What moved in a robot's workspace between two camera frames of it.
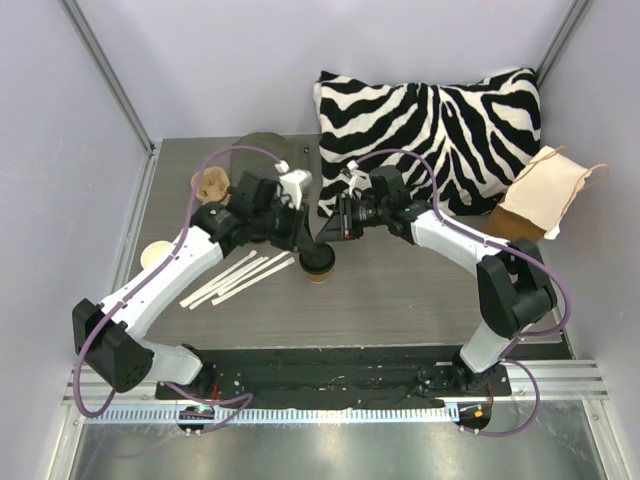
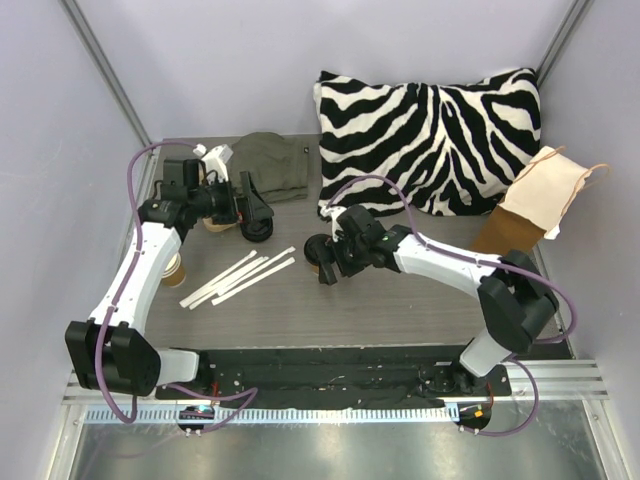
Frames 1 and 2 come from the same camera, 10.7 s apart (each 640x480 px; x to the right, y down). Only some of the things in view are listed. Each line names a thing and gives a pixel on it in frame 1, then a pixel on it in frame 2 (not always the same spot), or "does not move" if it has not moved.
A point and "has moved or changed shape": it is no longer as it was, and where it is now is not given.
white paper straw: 253,280 does not move
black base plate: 331,377 does not move
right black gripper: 343,220 → 331,260
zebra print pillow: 473,133 does not move
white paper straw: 255,272 does not move
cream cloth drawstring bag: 545,188 does not move
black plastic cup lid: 318,258 has moved or changed shape
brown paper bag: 511,224 does not move
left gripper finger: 305,236 → 255,208
